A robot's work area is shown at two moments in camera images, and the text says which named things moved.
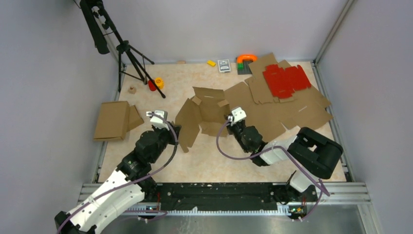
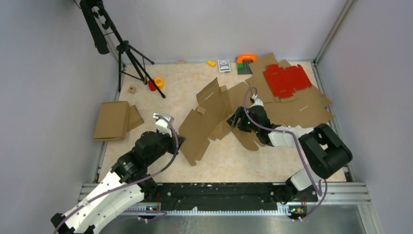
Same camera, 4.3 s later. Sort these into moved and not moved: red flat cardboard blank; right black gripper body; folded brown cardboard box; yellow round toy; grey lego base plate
Moved: right black gripper body
Not moved: red flat cardboard blank; yellow round toy; grey lego base plate; folded brown cardboard box
